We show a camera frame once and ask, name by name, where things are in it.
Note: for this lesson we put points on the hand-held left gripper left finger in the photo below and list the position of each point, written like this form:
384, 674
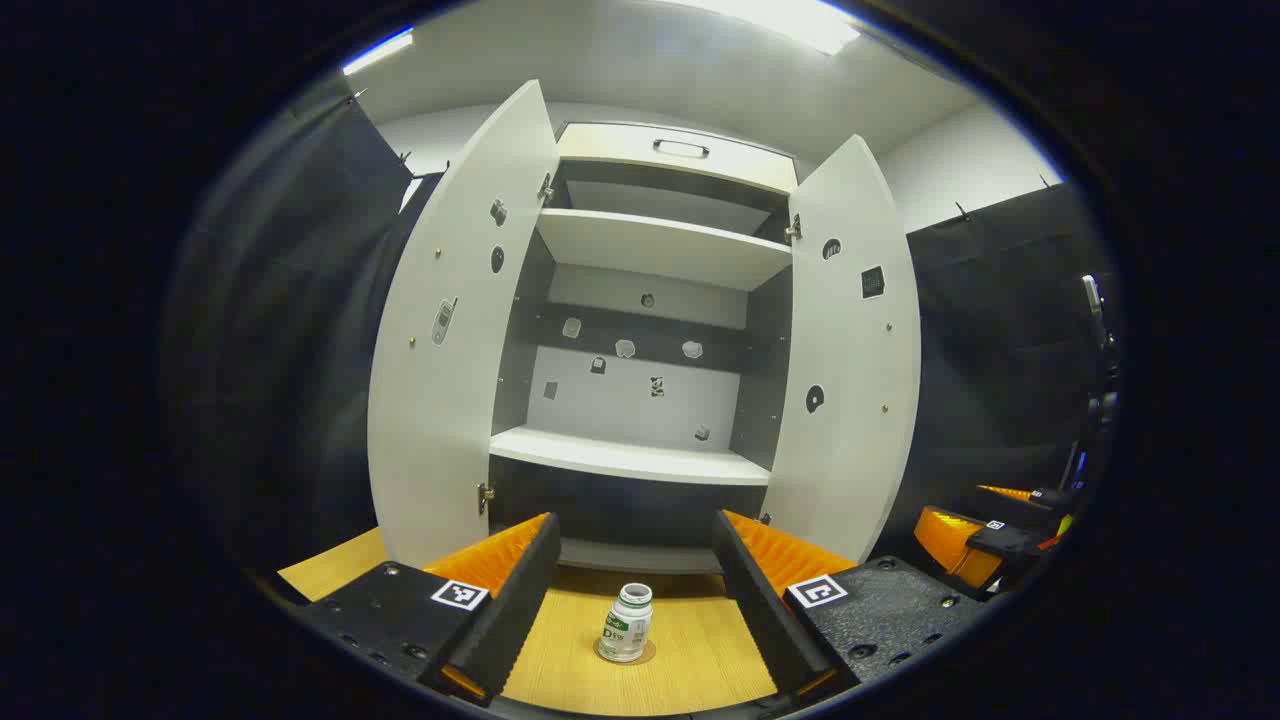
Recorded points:
510, 610

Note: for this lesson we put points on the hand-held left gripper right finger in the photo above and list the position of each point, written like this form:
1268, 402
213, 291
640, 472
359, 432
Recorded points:
765, 610

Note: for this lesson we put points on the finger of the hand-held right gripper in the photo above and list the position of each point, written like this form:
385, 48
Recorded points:
945, 540
1040, 498

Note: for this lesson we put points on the clear green label plastic bottle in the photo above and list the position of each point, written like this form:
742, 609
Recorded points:
627, 630

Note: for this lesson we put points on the round brown coaster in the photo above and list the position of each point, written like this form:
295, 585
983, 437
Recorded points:
651, 652

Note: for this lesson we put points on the black backdrop cloth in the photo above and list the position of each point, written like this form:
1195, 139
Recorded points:
280, 350

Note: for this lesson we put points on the white cabinet drawer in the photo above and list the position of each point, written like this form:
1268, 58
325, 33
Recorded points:
620, 145

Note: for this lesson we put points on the ceiling light strip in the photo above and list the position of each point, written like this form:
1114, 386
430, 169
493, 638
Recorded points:
378, 51

